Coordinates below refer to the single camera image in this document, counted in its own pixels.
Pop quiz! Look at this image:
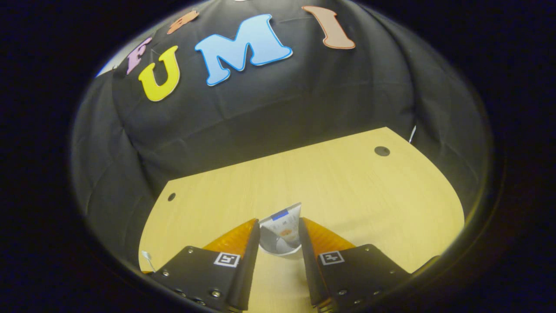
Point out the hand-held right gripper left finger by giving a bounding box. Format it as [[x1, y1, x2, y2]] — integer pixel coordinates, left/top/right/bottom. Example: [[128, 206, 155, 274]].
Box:
[[148, 218, 261, 312]]

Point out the black backdrop cloth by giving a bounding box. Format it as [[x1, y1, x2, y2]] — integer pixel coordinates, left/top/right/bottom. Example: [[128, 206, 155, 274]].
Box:
[[72, 0, 491, 266]]

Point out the white toothpaste tube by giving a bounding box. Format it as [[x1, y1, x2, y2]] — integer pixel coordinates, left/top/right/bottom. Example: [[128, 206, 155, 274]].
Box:
[[259, 203, 303, 260]]

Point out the wooden desktop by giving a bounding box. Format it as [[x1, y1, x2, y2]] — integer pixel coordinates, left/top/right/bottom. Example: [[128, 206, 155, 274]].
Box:
[[138, 127, 465, 313]]

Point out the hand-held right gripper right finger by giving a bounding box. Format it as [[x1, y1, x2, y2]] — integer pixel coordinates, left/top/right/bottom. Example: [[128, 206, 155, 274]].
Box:
[[298, 217, 411, 312]]

